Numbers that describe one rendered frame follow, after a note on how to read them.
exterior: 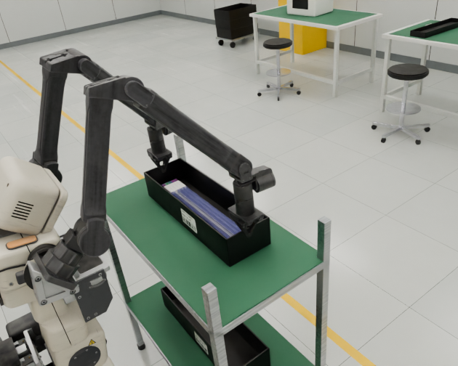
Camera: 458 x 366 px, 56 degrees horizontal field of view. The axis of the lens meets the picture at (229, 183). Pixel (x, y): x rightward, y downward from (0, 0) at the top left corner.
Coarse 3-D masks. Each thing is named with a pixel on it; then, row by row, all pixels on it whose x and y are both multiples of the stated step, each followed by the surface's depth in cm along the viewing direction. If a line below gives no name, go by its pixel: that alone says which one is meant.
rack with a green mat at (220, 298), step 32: (128, 192) 182; (128, 224) 162; (160, 224) 160; (320, 224) 130; (160, 256) 145; (192, 256) 143; (256, 256) 140; (288, 256) 139; (320, 256) 136; (160, 288) 216; (192, 288) 131; (224, 288) 130; (256, 288) 129; (288, 288) 129; (320, 288) 143; (160, 320) 199; (224, 320) 119; (256, 320) 194; (320, 320) 150; (160, 352) 186; (192, 352) 182; (224, 352) 122; (288, 352) 178; (320, 352) 159
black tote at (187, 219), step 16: (176, 160) 179; (160, 176) 178; (176, 176) 182; (192, 176) 176; (208, 176) 165; (160, 192) 165; (208, 192) 170; (224, 192) 158; (176, 208) 157; (224, 208) 163; (192, 224) 150; (208, 224) 139; (256, 224) 137; (208, 240) 144; (224, 240) 133; (240, 240) 135; (256, 240) 140; (224, 256) 138; (240, 256) 138
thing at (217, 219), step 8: (168, 184) 175; (176, 184) 175; (184, 184) 174; (176, 192) 170; (184, 192) 169; (192, 192) 169; (184, 200) 164; (192, 200) 164; (200, 200) 163; (192, 208) 159; (200, 208) 159; (208, 208) 158; (216, 208) 158; (200, 216) 155; (208, 216) 154; (216, 216) 154; (224, 216) 153; (216, 224) 150; (224, 224) 149; (232, 224) 149; (224, 232) 145; (232, 232) 145
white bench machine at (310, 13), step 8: (288, 0) 526; (296, 0) 517; (304, 0) 508; (312, 0) 500; (320, 0) 504; (328, 0) 513; (288, 8) 531; (296, 8) 522; (304, 8) 513; (312, 8) 505; (320, 8) 508; (328, 8) 518; (312, 16) 510
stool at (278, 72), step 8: (272, 40) 505; (280, 40) 502; (288, 40) 499; (272, 48) 488; (280, 48) 486; (272, 72) 519; (280, 72) 516; (288, 72) 513; (280, 80) 522; (272, 88) 526; (280, 88) 525; (288, 88) 521; (296, 88) 518
